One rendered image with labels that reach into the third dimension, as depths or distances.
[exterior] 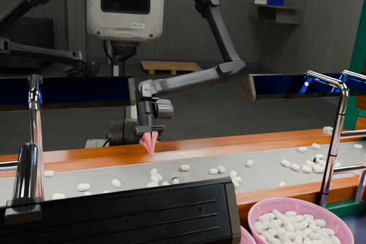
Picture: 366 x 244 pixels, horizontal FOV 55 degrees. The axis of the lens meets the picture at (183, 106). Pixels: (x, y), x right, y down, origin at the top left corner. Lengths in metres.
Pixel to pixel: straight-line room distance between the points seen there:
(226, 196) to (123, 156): 0.88
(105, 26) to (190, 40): 5.45
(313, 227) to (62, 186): 0.74
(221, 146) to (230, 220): 0.98
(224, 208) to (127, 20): 1.22
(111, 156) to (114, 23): 0.58
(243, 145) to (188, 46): 5.60
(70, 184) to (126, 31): 0.71
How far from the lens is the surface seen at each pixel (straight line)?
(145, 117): 1.22
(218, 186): 0.45
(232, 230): 0.45
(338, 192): 1.29
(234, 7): 7.11
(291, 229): 1.05
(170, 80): 1.34
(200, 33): 6.99
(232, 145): 1.44
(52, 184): 1.19
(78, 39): 6.80
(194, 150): 1.37
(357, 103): 1.86
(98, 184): 1.18
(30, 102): 0.78
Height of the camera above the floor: 1.33
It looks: 18 degrees down
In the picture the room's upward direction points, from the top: 4 degrees clockwise
